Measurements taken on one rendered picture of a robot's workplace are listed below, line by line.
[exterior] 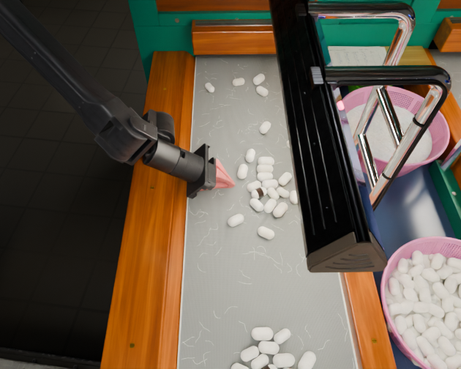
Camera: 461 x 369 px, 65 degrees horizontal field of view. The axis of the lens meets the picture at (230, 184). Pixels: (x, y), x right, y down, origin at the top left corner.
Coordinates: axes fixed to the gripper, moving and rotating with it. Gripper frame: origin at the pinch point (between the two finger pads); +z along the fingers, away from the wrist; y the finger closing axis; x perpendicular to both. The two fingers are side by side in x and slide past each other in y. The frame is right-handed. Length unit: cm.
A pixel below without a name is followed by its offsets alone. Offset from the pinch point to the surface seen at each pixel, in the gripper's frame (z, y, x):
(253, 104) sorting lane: 7.1, 26.8, -2.4
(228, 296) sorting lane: 0.0, -23.8, 1.8
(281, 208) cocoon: 7.8, -6.4, -6.7
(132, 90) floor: 10, 118, 94
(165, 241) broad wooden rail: -10.7, -13.3, 7.7
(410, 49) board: 40, 44, -34
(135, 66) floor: 10, 140, 95
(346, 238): -14.6, -29.2, -33.1
